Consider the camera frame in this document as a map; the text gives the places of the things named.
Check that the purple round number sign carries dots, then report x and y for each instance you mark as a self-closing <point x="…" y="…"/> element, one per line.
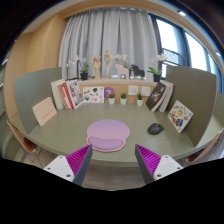
<point x="108" y="91"/>

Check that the wooden chair right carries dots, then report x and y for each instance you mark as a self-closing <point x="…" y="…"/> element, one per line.
<point x="214" y="150"/>

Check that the small potted plant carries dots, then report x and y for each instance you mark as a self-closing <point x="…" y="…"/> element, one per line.
<point x="111" y="98"/>
<point x="139" y="99"/>
<point x="123" y="99"/>

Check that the wooden hand model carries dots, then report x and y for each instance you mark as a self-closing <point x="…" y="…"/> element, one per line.
<point x="96" y="63"/>

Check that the beige card left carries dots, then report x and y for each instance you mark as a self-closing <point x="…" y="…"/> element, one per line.
<point x="44" y="111"/>

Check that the wooden chair left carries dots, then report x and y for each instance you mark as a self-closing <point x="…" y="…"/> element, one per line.
<point x="28" y="146"/>

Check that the white orchid left pot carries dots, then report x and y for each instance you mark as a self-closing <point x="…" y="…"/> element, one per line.
<point x="83" y="66"/>

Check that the black computer mouse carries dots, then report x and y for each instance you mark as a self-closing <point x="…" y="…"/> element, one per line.
<point x="155" y="129"/>

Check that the white socket plate right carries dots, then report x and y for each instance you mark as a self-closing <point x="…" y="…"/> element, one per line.
<point x="145" y="91"/>

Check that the illustrated magazine left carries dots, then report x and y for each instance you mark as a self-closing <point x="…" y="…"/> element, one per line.
<point x="75" y="93"/>

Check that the black horse figure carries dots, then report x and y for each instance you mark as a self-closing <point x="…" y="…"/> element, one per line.
<point x="137" y="71"/>

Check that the red white book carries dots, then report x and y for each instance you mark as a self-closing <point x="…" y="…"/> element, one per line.
<point x="65" y="97"/>

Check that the green partition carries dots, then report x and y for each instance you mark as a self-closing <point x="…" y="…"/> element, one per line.
<point x="29" y="90"/>
<point x="197" y="90"/>

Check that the wooden chair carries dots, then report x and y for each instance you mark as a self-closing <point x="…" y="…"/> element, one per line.
<point x="28" y="146"/>
<point x="214" y="150"/>

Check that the green partition right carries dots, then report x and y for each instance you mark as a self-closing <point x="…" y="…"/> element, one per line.
<point x="197" y="90"/>

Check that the white orchid middle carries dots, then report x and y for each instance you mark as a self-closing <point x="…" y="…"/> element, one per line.
<point x="124" y="59"/>

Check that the white socket plate left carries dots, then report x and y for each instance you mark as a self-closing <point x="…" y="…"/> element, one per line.
<point x="132" y="90"/>

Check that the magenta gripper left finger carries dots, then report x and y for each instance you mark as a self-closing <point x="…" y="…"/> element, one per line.
<point x="72" y="167"/>

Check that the white books right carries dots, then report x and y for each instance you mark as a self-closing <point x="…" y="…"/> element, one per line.
<point x="170" y="88"/>

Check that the black book right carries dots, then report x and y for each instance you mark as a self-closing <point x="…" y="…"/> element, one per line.
<point x="154" y="99"/>

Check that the pink horse figure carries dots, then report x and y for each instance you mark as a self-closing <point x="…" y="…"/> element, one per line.
<point x="122" y="71"/>

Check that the white sticker card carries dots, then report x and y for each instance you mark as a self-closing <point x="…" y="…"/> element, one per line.
<point x="93" y="94"/>

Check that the white socket plate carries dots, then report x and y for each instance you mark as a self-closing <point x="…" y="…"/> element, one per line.
<point x="132" y="90"/>
<point x="145" y="91"/>

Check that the grey curtain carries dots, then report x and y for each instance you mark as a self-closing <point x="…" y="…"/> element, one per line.
<point x="117" y="30"/>

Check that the white book left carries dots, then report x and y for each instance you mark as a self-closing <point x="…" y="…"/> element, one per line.
<point x="56" y="93"/>

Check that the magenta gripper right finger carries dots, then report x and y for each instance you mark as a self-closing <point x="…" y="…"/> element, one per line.
<point x="153" y="166"/>

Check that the colourful sticker board right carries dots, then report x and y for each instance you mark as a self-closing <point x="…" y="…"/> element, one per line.
<point x="179" y="116"/>

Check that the wooden mannequin figure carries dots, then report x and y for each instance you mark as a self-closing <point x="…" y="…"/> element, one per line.
<point x="107" y="59"/>

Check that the white orchid pot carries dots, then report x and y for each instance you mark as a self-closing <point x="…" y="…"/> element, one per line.
<point x="156" y="72"/>
<point x="83" y="66"/>

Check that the white orchid right pot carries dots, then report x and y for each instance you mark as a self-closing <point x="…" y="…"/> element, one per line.
<point x="156" y="72"/>

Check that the small potted plant left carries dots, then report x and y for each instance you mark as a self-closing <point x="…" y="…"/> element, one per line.
<point x="111" y="98"/>

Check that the purple mouse pad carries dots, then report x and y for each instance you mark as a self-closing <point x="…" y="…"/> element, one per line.
<point x="107" y="135"/>

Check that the small potted plant right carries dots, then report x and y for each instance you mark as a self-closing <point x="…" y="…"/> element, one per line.
<point x="139" y="99"/>

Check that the green partition left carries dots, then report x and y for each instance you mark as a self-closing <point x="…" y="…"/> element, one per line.
<point x="29" y="90"/>

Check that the small potted plant middle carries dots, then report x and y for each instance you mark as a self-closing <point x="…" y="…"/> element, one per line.
<point x="123" y="99"/>

